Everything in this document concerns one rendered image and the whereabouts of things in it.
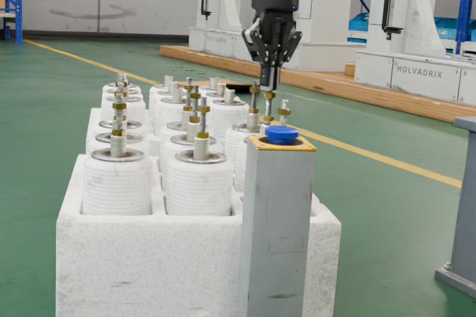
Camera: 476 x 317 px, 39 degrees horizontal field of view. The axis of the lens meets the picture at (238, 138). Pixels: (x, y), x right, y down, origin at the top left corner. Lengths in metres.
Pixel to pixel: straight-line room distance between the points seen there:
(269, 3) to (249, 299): 0.46
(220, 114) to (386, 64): 2.20
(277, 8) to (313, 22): 3.20
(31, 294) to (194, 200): 0.34
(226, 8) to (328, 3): 1.30
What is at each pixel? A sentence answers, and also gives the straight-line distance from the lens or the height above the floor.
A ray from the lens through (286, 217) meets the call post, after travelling 0.79.
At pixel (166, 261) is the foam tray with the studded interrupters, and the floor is 0.12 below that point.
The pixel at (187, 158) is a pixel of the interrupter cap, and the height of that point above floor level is 0.25.
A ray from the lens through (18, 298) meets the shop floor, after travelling 1.13.
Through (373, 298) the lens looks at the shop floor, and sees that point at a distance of 1.18.
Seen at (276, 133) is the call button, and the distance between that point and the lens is 0.78.
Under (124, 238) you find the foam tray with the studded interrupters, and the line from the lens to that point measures 0.91.
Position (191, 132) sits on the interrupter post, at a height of 0.27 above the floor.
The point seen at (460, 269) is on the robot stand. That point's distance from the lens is 1.27.
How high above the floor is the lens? 0.47
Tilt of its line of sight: 11 degrees down
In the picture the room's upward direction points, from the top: 3 degrees clockwise
